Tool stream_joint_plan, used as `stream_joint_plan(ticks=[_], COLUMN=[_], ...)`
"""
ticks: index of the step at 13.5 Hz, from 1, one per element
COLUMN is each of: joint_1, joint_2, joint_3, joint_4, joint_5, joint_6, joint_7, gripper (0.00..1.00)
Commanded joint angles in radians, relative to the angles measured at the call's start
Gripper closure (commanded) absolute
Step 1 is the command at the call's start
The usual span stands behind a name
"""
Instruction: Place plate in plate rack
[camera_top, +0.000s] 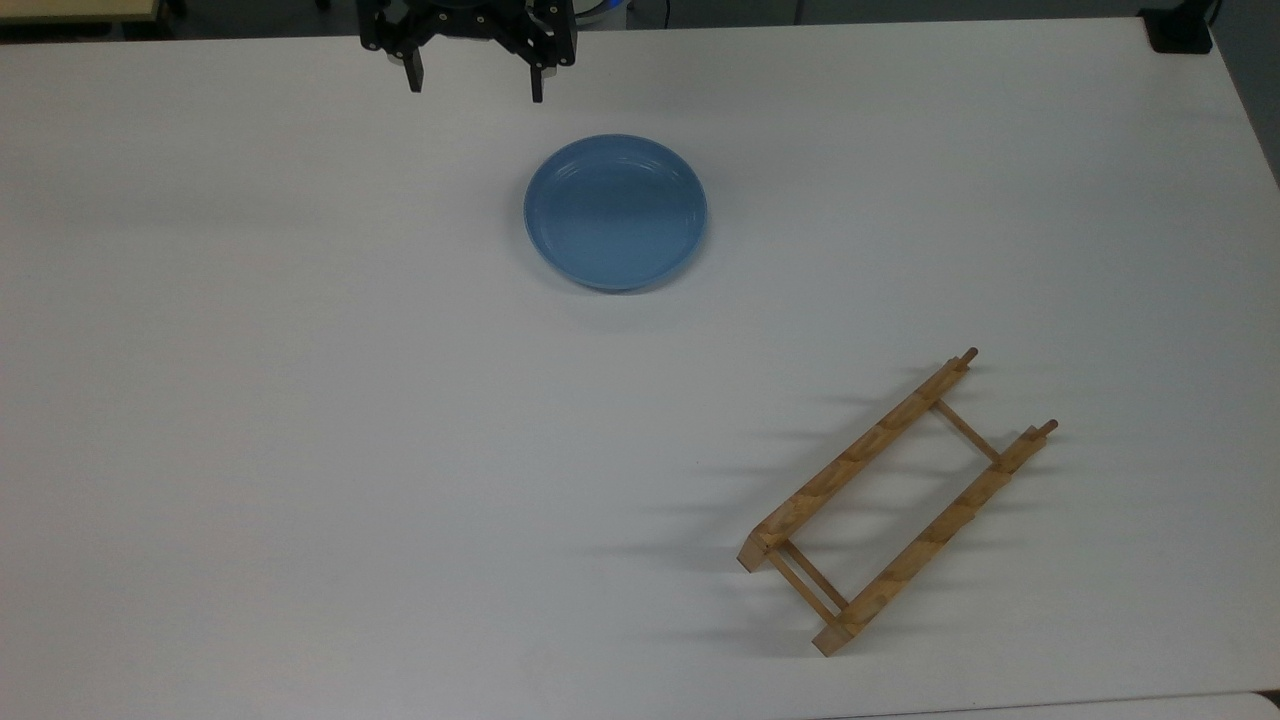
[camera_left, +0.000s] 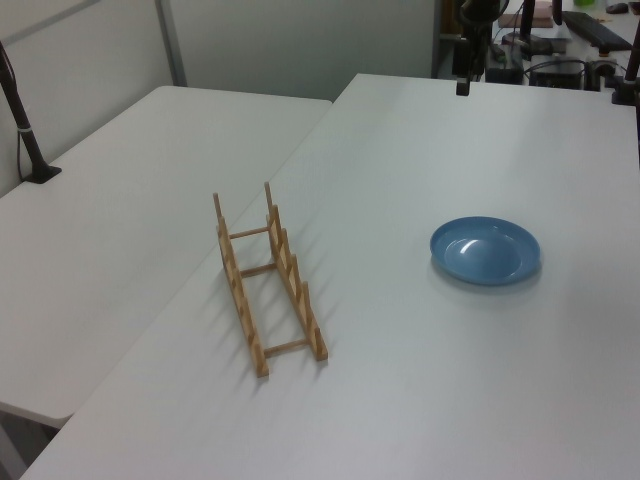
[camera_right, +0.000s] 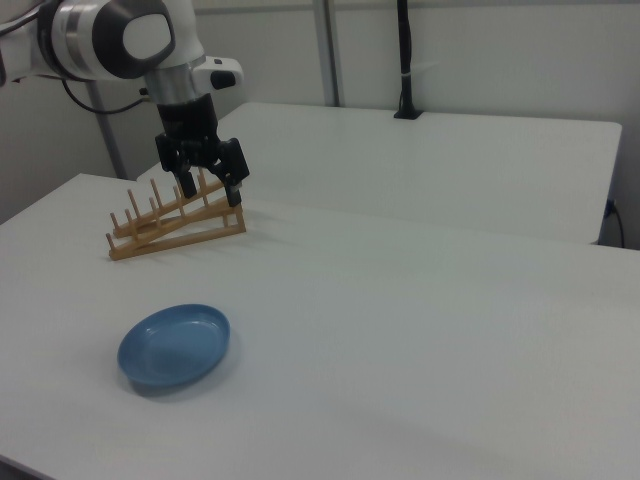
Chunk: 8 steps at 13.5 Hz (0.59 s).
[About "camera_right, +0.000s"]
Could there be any wooden plate rack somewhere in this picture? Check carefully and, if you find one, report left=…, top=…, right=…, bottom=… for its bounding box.
left=105, top=167, right=248, bottom=263

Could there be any white side table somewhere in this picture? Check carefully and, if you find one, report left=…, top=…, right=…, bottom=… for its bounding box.
left=135, top=102, right=623, bottom=246

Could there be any blue oval plate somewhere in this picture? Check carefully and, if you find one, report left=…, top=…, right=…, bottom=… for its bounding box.
left=116, top=302, right=233, bottom=389

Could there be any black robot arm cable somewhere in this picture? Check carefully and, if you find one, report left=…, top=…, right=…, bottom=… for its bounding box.
left=61, top=78, right=147, bottom=115

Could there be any black cable at table edge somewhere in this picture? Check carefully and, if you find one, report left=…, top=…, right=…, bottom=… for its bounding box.
left=605, top=199, right=627, bottom=248

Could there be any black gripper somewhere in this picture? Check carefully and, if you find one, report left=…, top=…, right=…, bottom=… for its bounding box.
left=154, top=94, right=250, bottom=208

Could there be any grey aluminium frame post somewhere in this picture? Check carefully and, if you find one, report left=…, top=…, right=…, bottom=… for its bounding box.
left=88, top=81, right=127, bottom=180
left=313, top=0, right=347, bottom=108

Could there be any black camera pole with base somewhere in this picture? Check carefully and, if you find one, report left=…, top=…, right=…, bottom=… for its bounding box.
left=393, top=0, right=425, bottom=121

